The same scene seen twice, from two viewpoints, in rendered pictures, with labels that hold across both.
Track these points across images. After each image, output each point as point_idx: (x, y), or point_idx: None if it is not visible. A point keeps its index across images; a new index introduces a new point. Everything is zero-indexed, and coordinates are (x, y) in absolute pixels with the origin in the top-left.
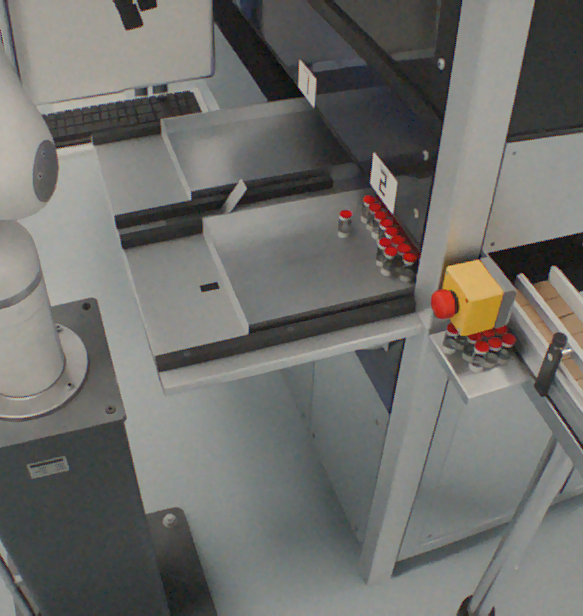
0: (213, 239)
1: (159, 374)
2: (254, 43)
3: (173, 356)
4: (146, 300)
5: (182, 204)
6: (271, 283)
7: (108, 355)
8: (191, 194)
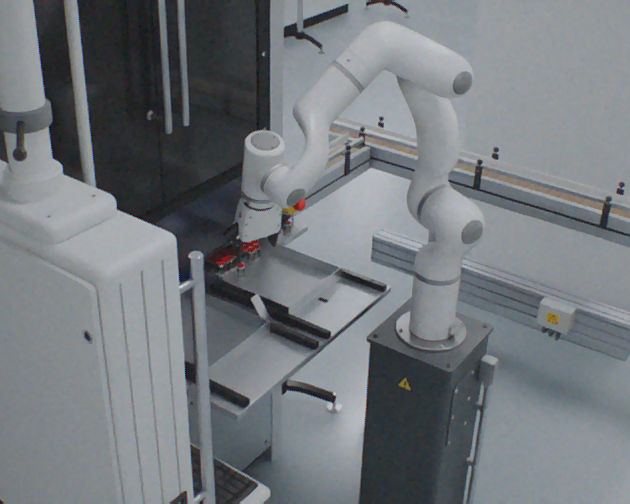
0: (301, 297)
1: (386, 290)
2: None
3: (378, 282)
4: (353, 312)
5: (279, 325)
6: (300, 284)
7: (391, 315)
8: (270, 323)
